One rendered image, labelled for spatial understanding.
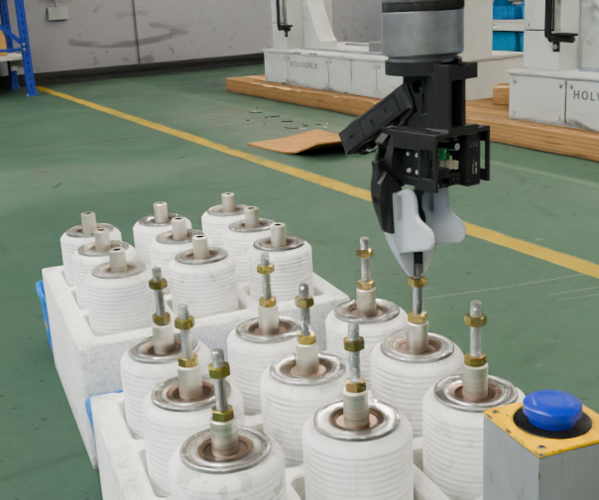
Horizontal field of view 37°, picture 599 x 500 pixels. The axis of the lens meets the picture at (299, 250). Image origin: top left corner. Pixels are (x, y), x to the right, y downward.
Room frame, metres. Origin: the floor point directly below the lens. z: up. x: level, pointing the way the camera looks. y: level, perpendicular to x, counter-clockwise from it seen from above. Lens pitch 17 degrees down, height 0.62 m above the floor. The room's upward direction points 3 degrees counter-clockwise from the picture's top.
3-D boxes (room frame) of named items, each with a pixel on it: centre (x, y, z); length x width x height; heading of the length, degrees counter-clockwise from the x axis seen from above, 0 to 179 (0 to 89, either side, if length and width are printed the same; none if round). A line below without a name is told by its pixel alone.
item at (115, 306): (1.17, 0.25, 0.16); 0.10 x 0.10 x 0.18
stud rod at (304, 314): (0.81, 0.00, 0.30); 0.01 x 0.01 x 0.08
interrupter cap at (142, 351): (0.88, 0.15, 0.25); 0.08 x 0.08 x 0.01
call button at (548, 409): (0.56, -0.17, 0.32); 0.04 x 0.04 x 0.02
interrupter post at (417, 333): (0.85, -0.12, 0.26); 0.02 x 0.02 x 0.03
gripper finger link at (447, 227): (0.85, -0.14, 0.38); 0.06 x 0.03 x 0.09; 35
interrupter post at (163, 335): (0.88, 0.15, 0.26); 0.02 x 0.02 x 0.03
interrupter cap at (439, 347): (0.85, -0.12, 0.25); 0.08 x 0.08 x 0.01
